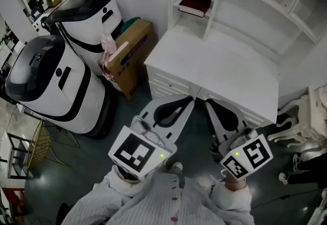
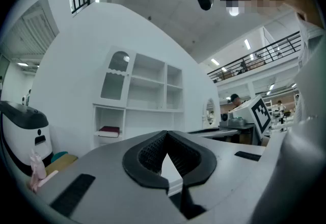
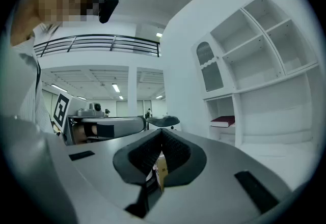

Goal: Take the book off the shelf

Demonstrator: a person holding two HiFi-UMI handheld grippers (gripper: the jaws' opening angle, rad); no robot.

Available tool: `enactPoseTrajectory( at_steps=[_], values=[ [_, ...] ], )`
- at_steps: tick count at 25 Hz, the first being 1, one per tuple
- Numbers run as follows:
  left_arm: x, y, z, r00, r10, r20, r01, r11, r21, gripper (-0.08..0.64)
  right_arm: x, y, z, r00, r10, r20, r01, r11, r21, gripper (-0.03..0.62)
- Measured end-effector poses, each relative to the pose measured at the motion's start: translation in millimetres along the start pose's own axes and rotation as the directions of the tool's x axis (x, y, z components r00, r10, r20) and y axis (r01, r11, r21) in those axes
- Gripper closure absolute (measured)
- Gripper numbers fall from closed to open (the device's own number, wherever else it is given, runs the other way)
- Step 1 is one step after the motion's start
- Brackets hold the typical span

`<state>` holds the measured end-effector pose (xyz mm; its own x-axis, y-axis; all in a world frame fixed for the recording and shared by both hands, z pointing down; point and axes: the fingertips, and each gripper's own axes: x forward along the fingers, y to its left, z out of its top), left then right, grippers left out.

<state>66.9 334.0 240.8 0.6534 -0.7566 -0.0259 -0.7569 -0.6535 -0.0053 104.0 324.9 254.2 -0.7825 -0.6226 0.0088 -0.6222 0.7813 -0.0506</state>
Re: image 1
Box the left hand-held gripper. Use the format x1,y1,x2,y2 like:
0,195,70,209
108,94,196,182

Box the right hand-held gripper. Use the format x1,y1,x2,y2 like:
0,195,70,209
203,98,274,181

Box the dark red book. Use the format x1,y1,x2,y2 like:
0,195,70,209
178,0,212,18

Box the person's right forearm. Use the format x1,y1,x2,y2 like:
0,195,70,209
211,175,253,219

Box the person's left forearm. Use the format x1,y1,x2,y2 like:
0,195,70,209
91,165,145,198

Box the white desk bookshelf hutch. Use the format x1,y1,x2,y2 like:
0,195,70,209
168,0,327,66

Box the person's left shoe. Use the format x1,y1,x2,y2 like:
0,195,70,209
167,162,183,175

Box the black white sneaker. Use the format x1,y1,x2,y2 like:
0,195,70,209
275,112,294,132

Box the pink flat stick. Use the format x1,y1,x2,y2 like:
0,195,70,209
106,41,129,63

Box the white ornate carved chair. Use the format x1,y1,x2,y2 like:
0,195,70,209
267,84,327,153

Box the person's striped white shirt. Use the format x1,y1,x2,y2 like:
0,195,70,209
61,165,256,225

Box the pink plush doll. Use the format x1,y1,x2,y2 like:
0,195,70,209
99,32,118,83

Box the dark green round object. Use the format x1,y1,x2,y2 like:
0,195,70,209
120,16,142,34

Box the white black delivery robot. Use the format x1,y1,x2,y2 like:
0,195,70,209
5,34,118,140
45,0,125,76

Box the black floor cable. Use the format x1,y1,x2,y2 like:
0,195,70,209
251,188,320,209

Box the gold wire basket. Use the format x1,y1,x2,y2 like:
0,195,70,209
27,119,52,170

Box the black metal frame rack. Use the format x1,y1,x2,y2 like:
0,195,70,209
6,131,33,180

